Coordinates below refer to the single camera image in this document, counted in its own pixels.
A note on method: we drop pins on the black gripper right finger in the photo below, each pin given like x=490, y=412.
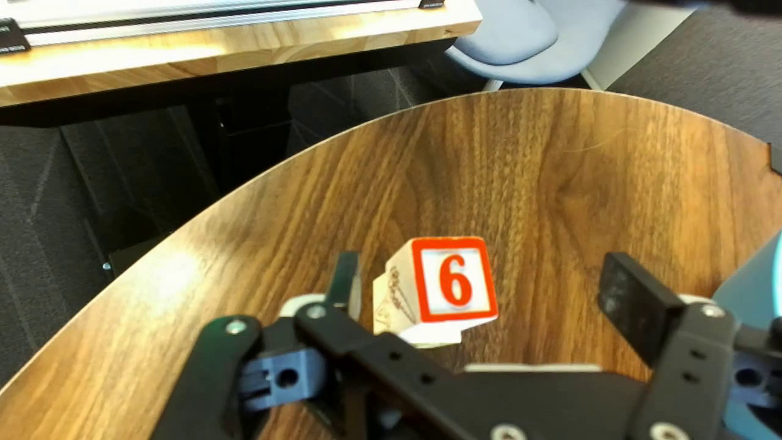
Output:
x=643, y=309

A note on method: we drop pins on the light blue chair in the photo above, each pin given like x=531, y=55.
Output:
x=520, y=39

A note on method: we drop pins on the black table edge tab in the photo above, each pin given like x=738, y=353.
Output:
x=775, y=157

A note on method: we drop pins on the wooden block red six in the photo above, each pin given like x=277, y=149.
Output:
x=456, y=276

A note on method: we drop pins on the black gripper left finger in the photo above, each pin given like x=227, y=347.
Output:
x=344, y=284

